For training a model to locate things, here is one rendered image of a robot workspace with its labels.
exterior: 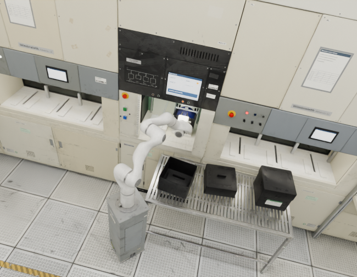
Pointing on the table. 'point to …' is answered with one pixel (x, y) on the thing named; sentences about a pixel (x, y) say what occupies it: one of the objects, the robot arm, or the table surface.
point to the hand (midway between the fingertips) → (184, 114)
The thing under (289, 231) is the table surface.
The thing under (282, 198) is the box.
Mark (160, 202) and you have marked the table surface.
